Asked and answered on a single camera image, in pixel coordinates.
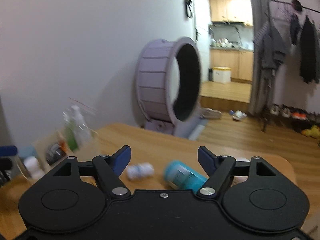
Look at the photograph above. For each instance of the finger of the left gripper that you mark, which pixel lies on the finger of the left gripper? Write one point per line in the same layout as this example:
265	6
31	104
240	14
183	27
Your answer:
8	151
5	170

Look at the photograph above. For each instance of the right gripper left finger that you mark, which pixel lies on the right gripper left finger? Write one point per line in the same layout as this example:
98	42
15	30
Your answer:
74	194

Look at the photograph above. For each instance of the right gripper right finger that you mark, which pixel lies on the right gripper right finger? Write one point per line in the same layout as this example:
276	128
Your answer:
266	202

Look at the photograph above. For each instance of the blue cap clear jar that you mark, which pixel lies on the blue cap clear jar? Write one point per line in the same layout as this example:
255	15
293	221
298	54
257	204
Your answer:
26	151

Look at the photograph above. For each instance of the large white pill bottle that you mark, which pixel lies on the large white pill bottle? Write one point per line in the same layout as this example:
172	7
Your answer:
32	165

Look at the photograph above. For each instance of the black gyro wrist ball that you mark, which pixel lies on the black gyro wrist ball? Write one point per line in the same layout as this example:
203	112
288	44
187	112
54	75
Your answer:
54	154

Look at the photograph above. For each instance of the bag of green packets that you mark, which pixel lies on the bag of green packets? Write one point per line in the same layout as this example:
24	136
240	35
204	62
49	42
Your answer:
68	125

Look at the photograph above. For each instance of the teal plastic bottle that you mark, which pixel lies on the teal plastic bottle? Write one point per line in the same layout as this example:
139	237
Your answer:
182	177

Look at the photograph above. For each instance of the small white pill bottle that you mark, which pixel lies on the small white pill bottle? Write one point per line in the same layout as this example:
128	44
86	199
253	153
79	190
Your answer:
139	171

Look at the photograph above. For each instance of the clear spray bottle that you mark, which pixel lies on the clear spray bottle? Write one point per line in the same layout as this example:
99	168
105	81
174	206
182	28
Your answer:
81	132

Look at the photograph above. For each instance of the cream plastic storage bin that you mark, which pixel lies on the cream plastic storage bin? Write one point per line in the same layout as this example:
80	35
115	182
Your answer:
41	146

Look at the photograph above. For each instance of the white box yellow lid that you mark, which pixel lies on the white box yellow lid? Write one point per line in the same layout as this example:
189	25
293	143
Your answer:
222	74

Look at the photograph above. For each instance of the purple cat exercise wheel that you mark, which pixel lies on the purple cat exercise wheel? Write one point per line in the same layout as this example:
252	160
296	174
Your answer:
168	81

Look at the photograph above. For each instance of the black clothes rack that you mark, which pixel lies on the black clothes rack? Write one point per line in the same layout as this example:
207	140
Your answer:
287	59

